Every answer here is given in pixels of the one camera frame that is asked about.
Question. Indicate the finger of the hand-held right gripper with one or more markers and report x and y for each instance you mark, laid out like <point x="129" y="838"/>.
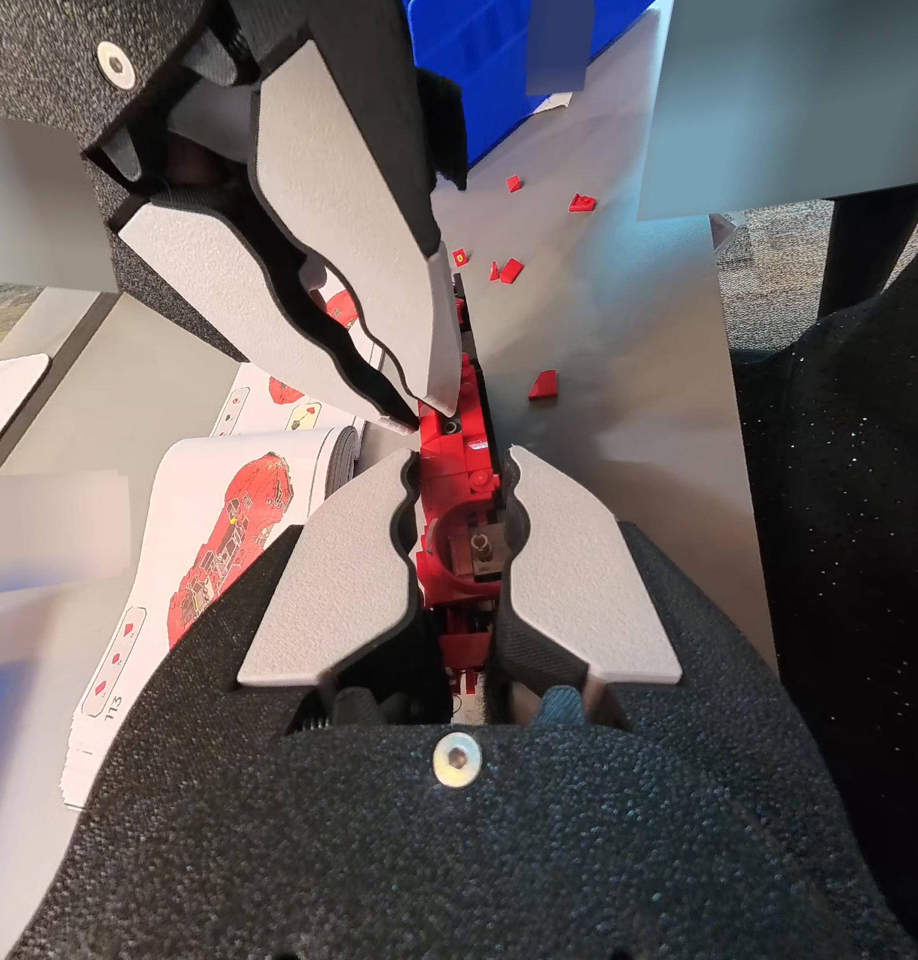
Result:
<point x="226" y="285"/>
<point x="354" y="210"/>

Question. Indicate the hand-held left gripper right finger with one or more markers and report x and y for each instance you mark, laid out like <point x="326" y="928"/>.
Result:
<point x="586" y="592"/>

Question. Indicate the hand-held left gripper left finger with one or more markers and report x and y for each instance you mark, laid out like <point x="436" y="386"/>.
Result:
<point x="331" y="592"/>

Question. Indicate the red lego car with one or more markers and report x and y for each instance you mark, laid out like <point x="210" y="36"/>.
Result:
<point x="466" y="457"/>

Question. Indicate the red lego wedge tile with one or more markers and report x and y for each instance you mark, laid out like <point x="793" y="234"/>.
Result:
<point x="543" y="384"/>

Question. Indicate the lego instruction booklet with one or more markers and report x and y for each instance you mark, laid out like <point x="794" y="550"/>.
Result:
<point x="188" y="465"/>

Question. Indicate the red lego wedge plate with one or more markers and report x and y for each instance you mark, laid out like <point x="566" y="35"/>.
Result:
<point x="582" y="202"/>

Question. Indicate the blue plastic bin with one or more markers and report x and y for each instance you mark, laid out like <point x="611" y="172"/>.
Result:
<point x="489" y="75"/>

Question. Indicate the white rounded pad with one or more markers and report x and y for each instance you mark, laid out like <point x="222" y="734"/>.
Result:
<point x="8" y="397"/>

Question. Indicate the office chair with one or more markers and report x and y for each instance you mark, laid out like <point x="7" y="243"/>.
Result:
<point x="871" y="247"/>

